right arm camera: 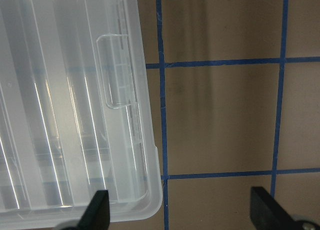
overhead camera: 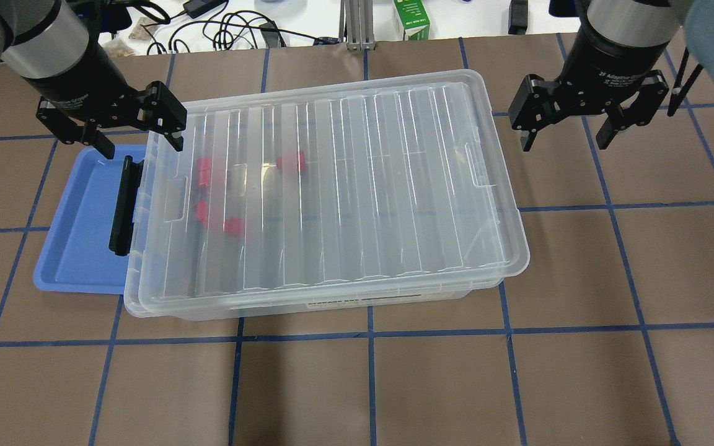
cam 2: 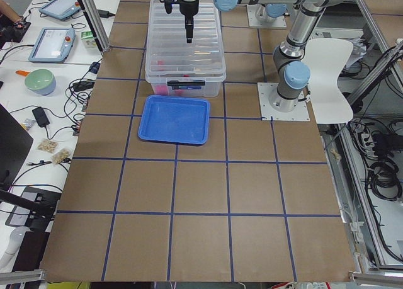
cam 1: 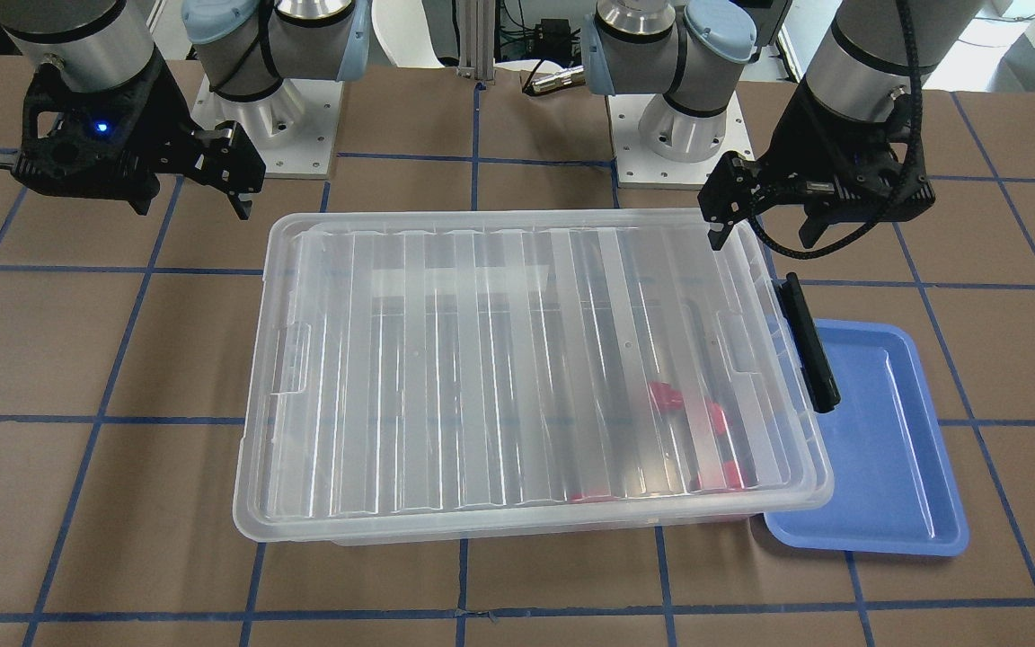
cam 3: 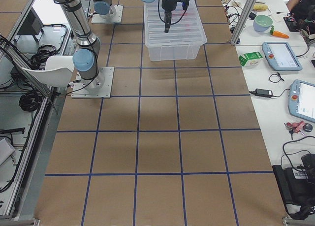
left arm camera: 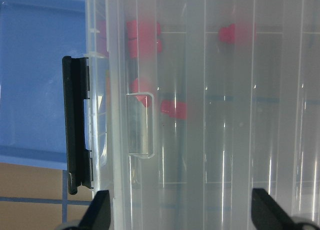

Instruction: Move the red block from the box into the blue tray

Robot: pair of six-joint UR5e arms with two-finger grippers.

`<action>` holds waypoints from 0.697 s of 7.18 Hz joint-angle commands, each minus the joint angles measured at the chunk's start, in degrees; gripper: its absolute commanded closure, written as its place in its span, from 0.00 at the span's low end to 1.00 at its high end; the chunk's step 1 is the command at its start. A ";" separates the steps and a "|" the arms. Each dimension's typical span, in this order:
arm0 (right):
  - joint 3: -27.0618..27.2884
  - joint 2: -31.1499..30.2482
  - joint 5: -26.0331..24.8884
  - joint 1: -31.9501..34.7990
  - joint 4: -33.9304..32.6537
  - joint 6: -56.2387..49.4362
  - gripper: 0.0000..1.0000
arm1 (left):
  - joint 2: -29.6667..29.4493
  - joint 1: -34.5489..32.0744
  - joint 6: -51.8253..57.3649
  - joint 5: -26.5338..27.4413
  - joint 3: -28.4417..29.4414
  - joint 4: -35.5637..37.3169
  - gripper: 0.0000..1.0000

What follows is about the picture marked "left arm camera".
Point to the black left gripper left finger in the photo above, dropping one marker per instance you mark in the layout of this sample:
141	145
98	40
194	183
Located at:
98	214

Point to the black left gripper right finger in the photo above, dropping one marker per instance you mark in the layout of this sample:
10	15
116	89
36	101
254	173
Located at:
266	213

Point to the clear plastic box lid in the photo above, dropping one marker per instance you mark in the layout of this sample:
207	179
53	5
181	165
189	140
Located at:
252	118

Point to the red block centre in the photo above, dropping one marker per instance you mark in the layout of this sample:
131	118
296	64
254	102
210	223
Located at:
174	109

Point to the black box latch clip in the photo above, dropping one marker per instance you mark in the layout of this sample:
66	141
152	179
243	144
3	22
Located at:
76	86

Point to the red block upper right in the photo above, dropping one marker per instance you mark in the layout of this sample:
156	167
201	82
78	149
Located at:
237	33

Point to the red block upper left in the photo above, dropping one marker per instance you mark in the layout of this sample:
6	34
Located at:
135	28

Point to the blue plastic tray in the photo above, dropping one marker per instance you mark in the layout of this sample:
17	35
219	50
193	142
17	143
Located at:
35	35

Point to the clear plastic storage box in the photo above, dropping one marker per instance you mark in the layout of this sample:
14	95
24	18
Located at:
98	63

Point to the red block under handle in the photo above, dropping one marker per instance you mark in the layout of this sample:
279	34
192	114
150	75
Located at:
140	86

